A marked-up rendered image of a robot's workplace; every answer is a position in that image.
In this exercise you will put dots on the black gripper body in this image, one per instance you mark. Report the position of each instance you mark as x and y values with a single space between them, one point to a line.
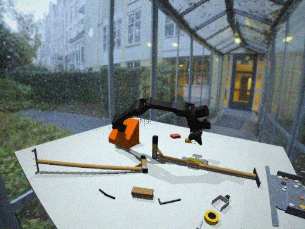
194 129

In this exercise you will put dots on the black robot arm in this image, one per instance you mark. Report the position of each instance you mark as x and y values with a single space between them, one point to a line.
180 108

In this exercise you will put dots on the yellow ring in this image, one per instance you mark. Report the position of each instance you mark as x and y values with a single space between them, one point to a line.
211 217

